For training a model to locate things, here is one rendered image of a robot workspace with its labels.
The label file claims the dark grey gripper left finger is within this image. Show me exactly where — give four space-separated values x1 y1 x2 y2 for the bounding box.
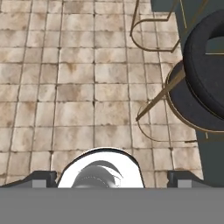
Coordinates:
0 170 58 189

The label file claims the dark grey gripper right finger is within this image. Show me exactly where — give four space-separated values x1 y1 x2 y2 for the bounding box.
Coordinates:
166 170 206 189

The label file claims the white and grey round thing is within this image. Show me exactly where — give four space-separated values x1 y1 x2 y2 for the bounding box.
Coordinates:
57 146 145 189

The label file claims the black stool with brass frame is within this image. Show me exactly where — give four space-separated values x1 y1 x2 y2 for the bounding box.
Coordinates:
129 0 212 54
135 8 224 144

